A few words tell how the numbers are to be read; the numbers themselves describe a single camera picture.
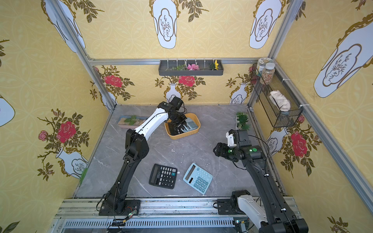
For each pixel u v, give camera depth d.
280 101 0.69
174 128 1.03
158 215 0.73
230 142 0.69
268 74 0.80
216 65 0.88
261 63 0.85
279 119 0.88
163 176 0.83
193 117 1.07
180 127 0.88
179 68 0.88
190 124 1.03
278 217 0.38
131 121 1.07
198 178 0.82
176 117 0.83
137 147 0.64
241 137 0.58
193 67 0.88
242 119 1.03
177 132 1.00
